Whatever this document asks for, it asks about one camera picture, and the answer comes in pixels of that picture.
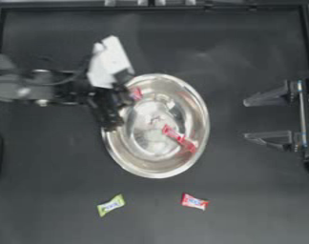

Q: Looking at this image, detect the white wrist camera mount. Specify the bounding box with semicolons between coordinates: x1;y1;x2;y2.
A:
86;34;135;90

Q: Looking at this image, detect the green candy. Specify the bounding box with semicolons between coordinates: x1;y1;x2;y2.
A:
96;193;127;218

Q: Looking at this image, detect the black metal frame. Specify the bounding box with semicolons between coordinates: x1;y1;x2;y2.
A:
0;0;309;80

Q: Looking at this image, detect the steel bowl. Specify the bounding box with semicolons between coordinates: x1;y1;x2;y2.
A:
99;72;211;179

